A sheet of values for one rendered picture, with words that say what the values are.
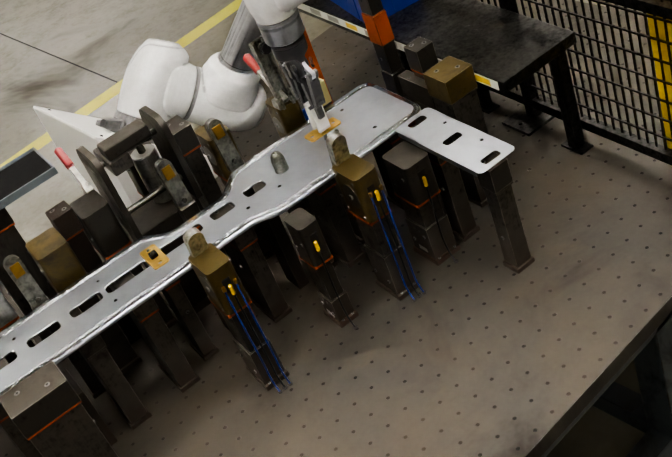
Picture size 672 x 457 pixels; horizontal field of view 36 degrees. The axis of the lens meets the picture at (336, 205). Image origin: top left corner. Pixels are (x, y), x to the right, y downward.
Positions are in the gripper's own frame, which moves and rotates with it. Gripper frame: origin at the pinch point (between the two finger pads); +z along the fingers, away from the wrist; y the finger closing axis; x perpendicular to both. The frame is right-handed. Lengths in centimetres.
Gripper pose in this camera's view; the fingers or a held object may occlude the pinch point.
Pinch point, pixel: (316, 115)
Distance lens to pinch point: 231.2
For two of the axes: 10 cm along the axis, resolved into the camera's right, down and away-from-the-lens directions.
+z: 3.1, 7.5, 5.9
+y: -5.6, -3.6, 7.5
